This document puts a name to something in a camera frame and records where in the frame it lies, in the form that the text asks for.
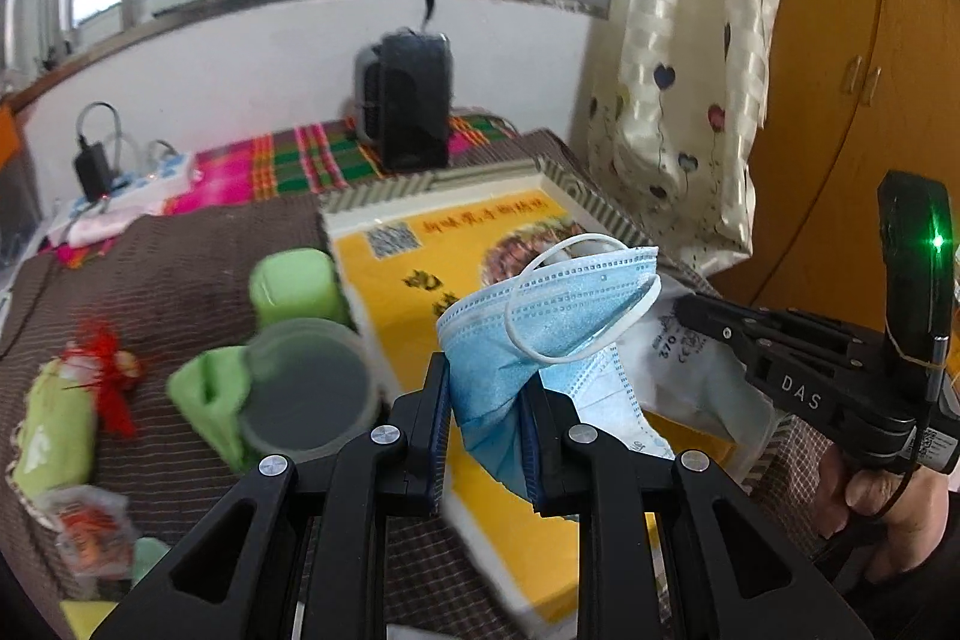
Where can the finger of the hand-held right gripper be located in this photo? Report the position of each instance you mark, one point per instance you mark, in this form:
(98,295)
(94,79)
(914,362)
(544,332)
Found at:
(720,317)
(795,385)

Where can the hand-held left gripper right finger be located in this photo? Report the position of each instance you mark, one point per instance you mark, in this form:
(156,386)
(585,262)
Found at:
(534,456)

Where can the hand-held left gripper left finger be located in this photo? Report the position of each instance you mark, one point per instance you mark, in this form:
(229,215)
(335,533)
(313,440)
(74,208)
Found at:
(439,437)

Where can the blue face mask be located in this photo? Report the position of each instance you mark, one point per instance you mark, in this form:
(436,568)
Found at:
(487,370)

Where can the striped tray with yellow bottom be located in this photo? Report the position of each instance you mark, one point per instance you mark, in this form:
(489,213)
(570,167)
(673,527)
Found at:
(405,287)

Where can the red and white snack packet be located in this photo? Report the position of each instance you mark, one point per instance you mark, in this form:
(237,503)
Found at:
(86,527)

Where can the yellow sponge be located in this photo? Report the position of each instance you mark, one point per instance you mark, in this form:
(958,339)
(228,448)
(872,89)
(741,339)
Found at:
(86,617)

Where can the person's right hand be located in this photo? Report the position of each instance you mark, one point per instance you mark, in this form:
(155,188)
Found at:
(870,490)

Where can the green cup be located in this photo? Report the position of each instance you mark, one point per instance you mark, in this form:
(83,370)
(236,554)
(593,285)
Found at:
(296,287)

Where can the wooden wardrobe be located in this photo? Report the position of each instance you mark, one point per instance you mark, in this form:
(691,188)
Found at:
(825,85)

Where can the green cloth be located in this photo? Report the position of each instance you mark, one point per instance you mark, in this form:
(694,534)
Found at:
(206,392)

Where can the heart print curtain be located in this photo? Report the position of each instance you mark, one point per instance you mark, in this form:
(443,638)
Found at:
(675,48)

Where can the colourful plaid cloth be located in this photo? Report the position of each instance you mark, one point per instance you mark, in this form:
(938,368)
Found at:
(300,160)

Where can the black heater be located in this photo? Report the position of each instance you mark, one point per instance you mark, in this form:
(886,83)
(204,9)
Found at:
(409,100)

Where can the red tassel ornament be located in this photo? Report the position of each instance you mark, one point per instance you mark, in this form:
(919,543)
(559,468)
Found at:
(105,355)

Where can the white power strip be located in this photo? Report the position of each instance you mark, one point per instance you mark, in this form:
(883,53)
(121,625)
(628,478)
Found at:
(157,175)

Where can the green towel packet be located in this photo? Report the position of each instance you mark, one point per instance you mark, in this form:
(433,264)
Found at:
(52,430)

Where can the pink cloth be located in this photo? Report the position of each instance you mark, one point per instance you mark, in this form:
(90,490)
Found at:
(94,227)

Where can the black charger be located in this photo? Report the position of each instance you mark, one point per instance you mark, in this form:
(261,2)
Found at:
(94,168)

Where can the orange box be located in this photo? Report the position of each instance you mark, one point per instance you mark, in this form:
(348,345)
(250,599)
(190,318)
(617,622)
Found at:
(6,138)

